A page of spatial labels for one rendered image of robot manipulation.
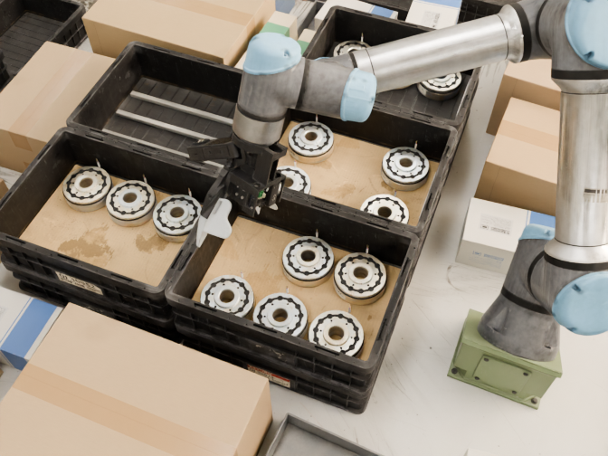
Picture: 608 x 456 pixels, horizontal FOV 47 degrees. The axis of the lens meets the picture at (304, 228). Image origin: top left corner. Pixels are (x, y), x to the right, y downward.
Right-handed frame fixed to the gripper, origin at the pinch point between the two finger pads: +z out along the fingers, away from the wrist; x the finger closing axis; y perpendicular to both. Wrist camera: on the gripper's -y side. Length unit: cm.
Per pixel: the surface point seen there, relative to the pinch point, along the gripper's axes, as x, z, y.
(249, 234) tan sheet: 18.7, 15.5, -7.2
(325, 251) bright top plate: 22.4, 11.1, 8.9
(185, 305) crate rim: -6.6, 14.8, -0.4
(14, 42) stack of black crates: 63, 45, -152
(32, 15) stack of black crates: 76, 40, -160
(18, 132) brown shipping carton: 5, 17, -65
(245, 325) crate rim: -3.1, 13.5, 10.5
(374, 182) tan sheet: 44.6, 5.4, 4.7
